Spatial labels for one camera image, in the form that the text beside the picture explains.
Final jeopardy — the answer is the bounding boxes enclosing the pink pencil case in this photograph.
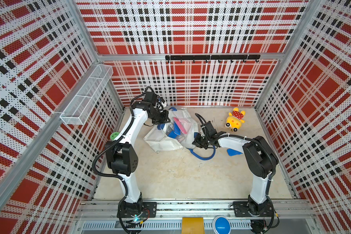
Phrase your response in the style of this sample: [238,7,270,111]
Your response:
[173,117,187,136]

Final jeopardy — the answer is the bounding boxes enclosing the yellow block at front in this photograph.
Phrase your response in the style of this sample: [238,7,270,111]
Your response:
[181,217,205,234]

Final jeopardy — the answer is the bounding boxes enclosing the white wire wall basket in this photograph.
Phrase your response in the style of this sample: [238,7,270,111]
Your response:
[60,64,113,125]

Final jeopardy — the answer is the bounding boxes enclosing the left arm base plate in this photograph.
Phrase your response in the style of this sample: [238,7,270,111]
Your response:
[117,201,157,219]

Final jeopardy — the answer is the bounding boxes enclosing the white canvas bag blue handles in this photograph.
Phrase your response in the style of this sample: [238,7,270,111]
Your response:
[144,107,216,161]

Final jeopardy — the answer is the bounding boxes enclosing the blue round button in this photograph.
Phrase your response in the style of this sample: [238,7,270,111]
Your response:
[212,215,231,234]

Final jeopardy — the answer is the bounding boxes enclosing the black hook rail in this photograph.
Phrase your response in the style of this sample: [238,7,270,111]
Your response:
[165,54,261,61]

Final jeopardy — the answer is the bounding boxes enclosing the green tape roll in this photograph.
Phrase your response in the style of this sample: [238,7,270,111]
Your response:
[110,132,121,141]

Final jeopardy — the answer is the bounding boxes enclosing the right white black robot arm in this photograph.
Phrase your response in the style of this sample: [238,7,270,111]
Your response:
[193,113,279,216]

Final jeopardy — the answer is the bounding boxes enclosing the yellow plush toy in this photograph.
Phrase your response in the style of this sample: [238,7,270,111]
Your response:
[225,107,246,132]

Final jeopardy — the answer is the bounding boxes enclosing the blue triangular ruler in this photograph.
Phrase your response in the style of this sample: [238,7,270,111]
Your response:
[227,149,242,157]

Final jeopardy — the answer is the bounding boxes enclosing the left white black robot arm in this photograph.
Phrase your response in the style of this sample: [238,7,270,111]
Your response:
[92,86,171,218]

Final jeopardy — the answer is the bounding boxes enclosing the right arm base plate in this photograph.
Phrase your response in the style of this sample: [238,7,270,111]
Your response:
[233,201,275,217]

